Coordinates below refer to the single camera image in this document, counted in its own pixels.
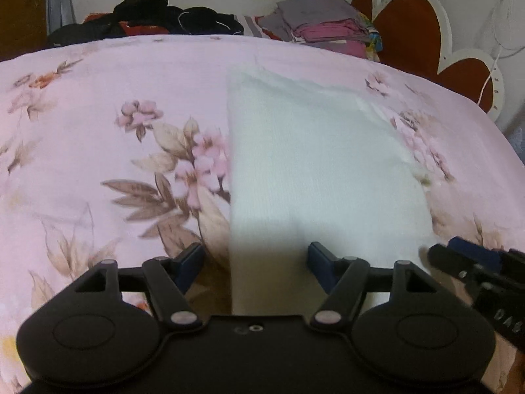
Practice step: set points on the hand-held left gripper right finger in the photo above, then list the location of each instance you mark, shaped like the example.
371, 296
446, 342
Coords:
322, 263

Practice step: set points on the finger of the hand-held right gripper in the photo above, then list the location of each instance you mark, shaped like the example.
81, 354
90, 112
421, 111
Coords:
449, 260
475, 249

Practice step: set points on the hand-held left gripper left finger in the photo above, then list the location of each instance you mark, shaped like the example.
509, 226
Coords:
190, 263

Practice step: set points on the pale green cloth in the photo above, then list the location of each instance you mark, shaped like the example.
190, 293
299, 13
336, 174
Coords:
320, 152

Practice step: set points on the stack of folded clothes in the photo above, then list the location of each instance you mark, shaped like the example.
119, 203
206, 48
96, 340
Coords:
324, 22

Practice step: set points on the pile of dark clothes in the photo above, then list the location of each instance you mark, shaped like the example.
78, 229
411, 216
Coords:
156, 14

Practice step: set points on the pink floral bed sheet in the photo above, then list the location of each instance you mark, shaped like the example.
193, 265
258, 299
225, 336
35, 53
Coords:
82, 131

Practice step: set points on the red and white headboard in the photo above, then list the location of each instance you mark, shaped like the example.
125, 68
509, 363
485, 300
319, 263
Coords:
414, 37

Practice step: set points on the grey striped cloth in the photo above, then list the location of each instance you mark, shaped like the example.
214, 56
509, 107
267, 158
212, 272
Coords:
255, 28

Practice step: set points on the grey curtain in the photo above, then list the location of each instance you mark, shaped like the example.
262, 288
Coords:
59, 0

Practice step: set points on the brown wooden door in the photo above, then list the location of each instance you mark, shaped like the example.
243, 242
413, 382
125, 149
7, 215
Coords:
20, 8

